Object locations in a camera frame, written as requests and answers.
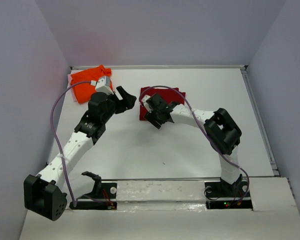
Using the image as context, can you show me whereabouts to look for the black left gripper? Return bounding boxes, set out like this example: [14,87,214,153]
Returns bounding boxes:
[101,86,137,124]

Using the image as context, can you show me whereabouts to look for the dark red t shirt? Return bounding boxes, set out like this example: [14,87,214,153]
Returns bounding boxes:
[137,86,187,121]

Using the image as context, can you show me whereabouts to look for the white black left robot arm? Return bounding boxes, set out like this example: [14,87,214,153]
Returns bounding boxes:
[23,86,137,221]

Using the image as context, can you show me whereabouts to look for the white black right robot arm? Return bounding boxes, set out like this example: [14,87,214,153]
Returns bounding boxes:
[141,93,243,197]

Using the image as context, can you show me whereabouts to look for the orange t shirt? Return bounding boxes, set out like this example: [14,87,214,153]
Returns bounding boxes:
[70,64,114,104]

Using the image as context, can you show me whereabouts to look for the white front panel board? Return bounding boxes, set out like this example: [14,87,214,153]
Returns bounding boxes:
[20,177,300,240]

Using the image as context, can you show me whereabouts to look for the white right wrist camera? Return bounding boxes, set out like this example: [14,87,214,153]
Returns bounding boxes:
[140,94,152,113]

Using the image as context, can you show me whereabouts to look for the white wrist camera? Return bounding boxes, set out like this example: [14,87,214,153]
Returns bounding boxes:
[140,94,152,113]
[90,76,114,95]

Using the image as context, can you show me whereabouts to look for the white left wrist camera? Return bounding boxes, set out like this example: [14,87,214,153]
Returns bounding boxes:
[90,76,114,95]

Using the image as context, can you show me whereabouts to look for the white table edge rail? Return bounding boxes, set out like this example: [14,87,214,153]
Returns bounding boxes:
[69,64,248,70]

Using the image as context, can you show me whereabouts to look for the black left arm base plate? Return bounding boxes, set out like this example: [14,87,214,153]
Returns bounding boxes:
[69,182,118,211]

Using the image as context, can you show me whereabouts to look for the right side aluminium rail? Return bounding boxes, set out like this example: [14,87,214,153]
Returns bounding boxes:
[240,65,281,177]

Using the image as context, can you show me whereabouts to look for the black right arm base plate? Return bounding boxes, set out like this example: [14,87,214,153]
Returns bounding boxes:
[203,181,253,210]

